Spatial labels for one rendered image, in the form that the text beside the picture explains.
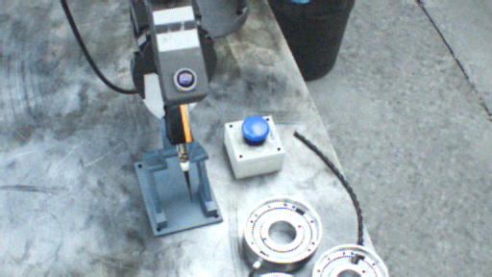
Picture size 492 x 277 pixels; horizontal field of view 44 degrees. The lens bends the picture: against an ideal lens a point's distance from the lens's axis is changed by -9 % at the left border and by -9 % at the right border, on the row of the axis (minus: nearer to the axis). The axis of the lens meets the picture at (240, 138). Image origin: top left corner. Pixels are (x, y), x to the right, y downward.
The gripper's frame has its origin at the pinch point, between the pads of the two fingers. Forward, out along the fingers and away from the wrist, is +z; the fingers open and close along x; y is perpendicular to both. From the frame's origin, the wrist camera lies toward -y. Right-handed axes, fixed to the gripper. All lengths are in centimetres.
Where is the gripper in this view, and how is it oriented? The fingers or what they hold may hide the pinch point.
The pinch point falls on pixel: (175, 112)
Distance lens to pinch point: 79.1
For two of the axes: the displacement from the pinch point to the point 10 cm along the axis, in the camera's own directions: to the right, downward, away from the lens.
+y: -3.1, -7.6, 5.7
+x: -9.5, 2.2, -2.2
